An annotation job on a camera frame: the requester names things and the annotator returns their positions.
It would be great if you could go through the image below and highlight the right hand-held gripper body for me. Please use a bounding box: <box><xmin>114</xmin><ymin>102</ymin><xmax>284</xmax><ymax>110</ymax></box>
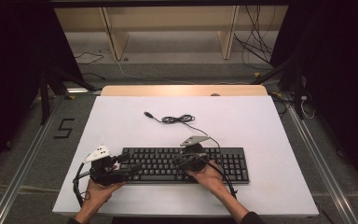
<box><xmin>180</xmin><ymin>135</ymin><xmax>211</xmax><ymax>173</ymax></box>

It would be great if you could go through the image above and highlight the thin black floor cable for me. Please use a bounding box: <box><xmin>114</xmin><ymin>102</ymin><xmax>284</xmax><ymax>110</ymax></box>
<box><xmin>74</xmin><ymin>51</ymin><xmax>105</xmax><ymax>65</ymax></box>

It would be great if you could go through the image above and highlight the metal floor rail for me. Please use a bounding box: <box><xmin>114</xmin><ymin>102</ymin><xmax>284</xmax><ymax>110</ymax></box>
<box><xmin>0</xmin><ymin>96</ymin><xmax>62</xmax><ymax>224</ymax></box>
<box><xmin>283</xmin><ymin>92</ymin><xmax>358</xmax><ymax>224</ymax></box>

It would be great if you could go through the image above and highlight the white floor cable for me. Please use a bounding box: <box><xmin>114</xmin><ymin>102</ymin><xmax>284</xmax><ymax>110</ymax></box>
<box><xmin>115</xmin><ymin>59</ymin><xmax>197</xmax><ymax>86</ymax></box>

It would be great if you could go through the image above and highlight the left hand-held gripper black cable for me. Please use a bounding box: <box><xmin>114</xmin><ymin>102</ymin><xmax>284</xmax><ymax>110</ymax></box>
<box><xmin>72</xmin><ymin>161</ymin><xmax>94</xmax><ymax>209</ymax></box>

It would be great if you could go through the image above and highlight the black keyboard cable with plug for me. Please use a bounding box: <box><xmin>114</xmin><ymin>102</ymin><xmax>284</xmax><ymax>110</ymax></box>
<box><xmin>143</xmin><ymin>111</ymin><xmax>222</xmax><ymax>149</ymax></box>

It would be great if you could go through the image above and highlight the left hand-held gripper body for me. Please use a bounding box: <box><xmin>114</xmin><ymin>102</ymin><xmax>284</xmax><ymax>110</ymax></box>
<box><xmin>83</xmin><ymin>144</ymin><xmax>132</xmax><ymax>188</ymax></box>

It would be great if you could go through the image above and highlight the bundle of black floor cables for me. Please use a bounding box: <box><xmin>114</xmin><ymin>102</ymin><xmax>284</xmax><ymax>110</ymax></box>
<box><xmin>232</xmin><ymin>6</ymin><xmax>275</xmax><ymax>71</ymax></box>

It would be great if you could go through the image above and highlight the white looped cable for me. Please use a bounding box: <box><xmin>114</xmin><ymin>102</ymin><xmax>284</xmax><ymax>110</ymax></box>
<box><xmin>299</xmin><ymin>95</ymin><xmax>317</xmax><ymax>120</ymax></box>

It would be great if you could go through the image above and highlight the person's right hand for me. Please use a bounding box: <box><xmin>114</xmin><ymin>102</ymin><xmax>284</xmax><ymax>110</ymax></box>
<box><xmin>186</xmin><ymin>160</ymin><xmax>228</xmax><ymax>196</ymax></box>

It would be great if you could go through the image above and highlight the light wooden bench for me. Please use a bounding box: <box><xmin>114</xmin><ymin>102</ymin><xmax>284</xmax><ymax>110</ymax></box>
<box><xmin>54</xmin><ymin>6</ymin><xmax>289</xmax><ymax>62</ymax></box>

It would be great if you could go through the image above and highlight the black metal stand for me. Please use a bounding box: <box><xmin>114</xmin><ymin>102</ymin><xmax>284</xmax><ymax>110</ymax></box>
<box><xmin>38</xmin><ymin>62</ymin><xmax>98</xmax><ymax>126</ymax></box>
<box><xmin>250</xmin><ymin>46</ymin><xmax>306</xmax><ymax>121</ymax></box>

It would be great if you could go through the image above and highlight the white board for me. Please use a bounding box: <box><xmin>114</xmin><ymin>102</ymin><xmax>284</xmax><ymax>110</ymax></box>
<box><xmin>51</xmin><ymin>95</ymin><xmax>320</xmax><ymax>217</ymax></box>

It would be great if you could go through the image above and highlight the black computer keyboard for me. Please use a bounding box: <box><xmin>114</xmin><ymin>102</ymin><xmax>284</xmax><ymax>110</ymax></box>
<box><xmin>119</xmin><ymin>147</ymin><xmax>250</xmax><ymax>185</ymax></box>

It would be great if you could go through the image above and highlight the person's left hand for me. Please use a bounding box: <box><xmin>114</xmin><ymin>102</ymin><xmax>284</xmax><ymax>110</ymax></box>
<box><xmin>84</xmin><ymin>178</ymin><xmax>127</xmax><ymax>203</ymax></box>

